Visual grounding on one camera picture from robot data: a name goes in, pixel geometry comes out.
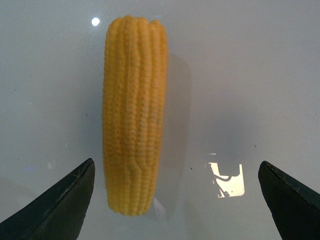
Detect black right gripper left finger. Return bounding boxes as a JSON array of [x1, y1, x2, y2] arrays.
[[0, 158, 95, 240]]

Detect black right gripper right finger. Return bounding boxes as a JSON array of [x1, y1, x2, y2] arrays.
[[258, 161, 320, 240]]

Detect yellow corn cob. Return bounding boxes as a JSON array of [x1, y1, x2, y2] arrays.
[[101, 15, 169, 216]]

